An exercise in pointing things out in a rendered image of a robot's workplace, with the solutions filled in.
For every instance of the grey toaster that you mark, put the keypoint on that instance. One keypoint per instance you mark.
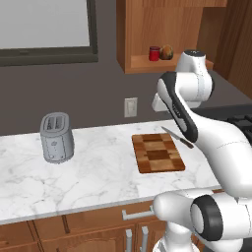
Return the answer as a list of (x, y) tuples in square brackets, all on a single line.
[(56, 139)]

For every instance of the wooden drawer front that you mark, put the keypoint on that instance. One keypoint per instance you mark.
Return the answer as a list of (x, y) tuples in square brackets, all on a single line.
[(14, 236), (95, 218)]

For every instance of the wooden cabinet door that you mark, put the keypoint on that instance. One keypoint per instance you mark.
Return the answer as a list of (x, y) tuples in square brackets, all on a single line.
[(238, 42)]

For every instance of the open wooden wall cabinet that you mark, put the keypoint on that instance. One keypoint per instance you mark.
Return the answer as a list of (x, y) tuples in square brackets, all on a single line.
[(144, 29)]

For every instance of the black hob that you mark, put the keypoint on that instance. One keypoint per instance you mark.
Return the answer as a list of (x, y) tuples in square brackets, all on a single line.
[(241, 121)]

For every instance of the wooden checkered cutting board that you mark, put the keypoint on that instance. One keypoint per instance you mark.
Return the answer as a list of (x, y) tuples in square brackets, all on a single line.
[(157, 152)]

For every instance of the window with dark frame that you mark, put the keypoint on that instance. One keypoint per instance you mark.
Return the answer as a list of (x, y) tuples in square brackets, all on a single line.
[(46, 29)]

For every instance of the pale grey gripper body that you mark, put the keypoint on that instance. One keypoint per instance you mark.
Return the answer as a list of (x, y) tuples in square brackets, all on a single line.
[(159, 103)]

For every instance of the wooden cupboard door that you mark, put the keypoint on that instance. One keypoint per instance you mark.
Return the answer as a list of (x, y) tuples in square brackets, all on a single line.
[(157, 238), (85, 241)]

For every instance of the red jam jar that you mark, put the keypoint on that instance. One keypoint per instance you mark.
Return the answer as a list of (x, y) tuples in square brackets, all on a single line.
[(154, 53)]

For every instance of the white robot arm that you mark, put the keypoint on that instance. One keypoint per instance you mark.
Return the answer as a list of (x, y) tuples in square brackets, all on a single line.
[(226, 147)]

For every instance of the round brown bread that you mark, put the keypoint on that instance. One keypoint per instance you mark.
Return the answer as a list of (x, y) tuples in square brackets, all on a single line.
[(166, 52)]

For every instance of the white wall outlet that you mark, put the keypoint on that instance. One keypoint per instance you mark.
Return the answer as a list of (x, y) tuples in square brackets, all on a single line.
[(130, 107)]

